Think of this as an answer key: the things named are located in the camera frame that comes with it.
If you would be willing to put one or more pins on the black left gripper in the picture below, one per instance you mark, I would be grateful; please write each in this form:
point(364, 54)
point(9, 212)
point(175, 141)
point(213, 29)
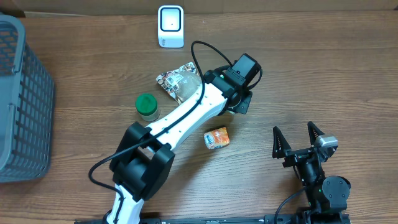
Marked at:
point(243, 108)

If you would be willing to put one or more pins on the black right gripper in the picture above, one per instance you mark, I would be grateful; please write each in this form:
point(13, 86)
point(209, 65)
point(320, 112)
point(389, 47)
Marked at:
point(282, 146)

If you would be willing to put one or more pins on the orange snack pack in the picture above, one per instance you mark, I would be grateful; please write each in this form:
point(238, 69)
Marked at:
point(216, 138)

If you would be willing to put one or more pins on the beige brown snack pouch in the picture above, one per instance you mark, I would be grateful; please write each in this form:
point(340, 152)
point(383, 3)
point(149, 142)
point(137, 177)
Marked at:
point(180, 83)

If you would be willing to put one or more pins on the green lid jar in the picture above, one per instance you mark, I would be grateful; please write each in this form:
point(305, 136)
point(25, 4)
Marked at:
point(147, 107)

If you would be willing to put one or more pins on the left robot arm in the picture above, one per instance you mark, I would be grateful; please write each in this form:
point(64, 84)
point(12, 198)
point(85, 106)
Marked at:
point(145, 154)

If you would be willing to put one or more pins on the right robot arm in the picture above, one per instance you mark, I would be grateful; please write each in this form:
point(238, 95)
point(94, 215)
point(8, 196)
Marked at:
point(327, 196)

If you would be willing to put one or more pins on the grey plastic mesh basket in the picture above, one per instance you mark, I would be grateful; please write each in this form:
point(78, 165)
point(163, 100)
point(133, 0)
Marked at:
point(27, 107)

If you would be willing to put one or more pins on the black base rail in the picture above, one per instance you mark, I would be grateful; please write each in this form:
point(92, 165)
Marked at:
point(267, 219)

